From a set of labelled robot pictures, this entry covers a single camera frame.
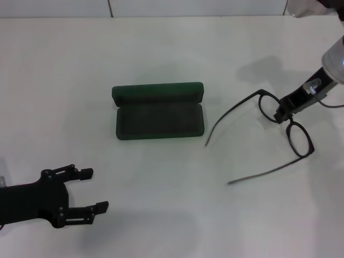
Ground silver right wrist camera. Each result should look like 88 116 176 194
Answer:
288 0 344 22

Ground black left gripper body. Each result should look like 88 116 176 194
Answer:
0 169 71 230

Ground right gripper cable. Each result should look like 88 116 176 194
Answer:
303 78 344 109

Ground green glasses case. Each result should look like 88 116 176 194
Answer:
111 82 204 141

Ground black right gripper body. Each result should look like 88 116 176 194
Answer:
278 66 337 117

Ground black glasses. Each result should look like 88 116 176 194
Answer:
205 89 316 185

